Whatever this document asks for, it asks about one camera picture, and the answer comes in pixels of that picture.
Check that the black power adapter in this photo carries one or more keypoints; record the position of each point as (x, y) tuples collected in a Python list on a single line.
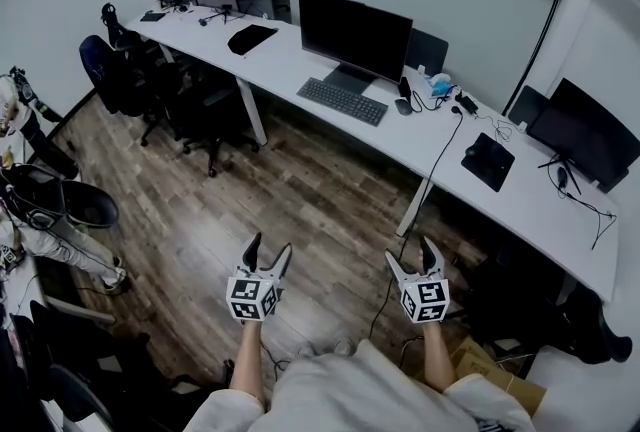
[(467, 103)]

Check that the large black bag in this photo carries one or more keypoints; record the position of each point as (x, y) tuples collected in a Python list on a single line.
[(540, 305)]

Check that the person's left forearm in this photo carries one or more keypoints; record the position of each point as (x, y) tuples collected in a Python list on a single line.
[(247, 360)]

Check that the black mouse pad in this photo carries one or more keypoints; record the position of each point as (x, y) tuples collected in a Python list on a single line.
[(492, 165)]

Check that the small black desk pad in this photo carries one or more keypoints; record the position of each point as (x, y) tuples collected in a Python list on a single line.
[(152, 16)]

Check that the person's right shoe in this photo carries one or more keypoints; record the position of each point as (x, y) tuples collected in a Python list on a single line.
[(344, 346)]

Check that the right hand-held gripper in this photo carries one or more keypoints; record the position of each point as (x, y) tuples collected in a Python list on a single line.
[(425, 300)]

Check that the white desk leg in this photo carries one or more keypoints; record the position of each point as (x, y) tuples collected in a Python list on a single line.
[(252, 115), (415, 207)]

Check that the small black mouse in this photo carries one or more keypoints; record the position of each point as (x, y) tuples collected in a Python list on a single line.
[(472, 152)]

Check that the blue tissue pack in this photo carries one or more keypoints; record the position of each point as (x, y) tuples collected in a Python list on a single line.
[(439, 86)]

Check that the black cloth pouch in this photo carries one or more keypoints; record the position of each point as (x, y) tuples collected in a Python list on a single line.
[(252, 39)]

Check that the brown cardboard box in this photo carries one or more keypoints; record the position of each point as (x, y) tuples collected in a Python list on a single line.
[(500, 375)]

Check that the black monitor on tripod stand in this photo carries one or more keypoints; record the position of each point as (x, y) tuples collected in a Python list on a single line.
[(585, 135)]

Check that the large black computer monitor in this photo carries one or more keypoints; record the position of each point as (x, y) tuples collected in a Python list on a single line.
[(350, 35)]

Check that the person's left shoe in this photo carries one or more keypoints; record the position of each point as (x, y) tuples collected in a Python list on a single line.
[(309, 349)]

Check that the person's grey sweatshirt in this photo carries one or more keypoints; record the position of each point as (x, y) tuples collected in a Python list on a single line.
[(360, 395)]

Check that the black webcam on tripod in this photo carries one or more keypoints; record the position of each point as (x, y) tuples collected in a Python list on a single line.
[(220, 14)]

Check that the blue-backed office chair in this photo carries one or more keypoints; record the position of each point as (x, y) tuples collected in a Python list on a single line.
[(107, 75)]

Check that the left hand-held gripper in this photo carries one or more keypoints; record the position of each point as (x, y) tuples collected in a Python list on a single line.
[(252, 295)]

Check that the dark blue round chair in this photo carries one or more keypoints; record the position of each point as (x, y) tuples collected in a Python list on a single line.
[(85, 205)]

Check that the person's shoe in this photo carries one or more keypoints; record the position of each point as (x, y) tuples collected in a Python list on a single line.
[(344, 346), (309, 349)]

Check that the black office chair with headrest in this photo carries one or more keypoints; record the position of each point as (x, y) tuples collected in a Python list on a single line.
[(117, 27)]

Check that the black mesh office chair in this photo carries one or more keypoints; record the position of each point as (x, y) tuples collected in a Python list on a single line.
[(210, 105)]

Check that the person's right forearm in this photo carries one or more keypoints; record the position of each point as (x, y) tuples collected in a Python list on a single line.
[(439, 355)]

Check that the black keyboard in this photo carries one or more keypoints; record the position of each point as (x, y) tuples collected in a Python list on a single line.
[(342, 101)]

